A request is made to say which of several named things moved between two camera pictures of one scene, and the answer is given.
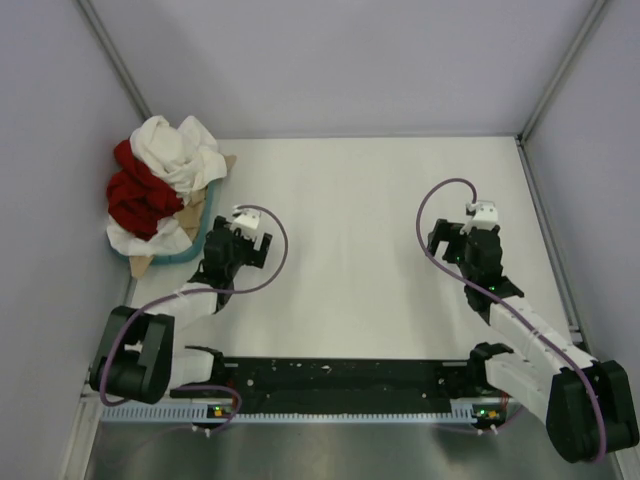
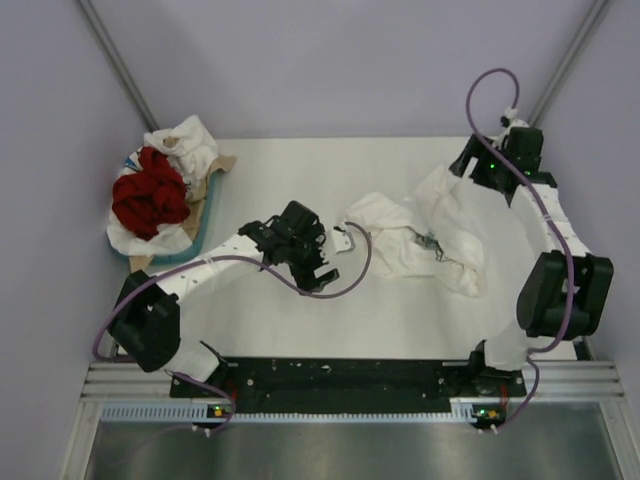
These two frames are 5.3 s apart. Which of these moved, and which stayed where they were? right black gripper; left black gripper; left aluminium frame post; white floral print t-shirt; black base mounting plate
Moved: right black gripper; white floral print t-shirt; left black gripper
Stayed: left aluminium frame post; black base mounting plate
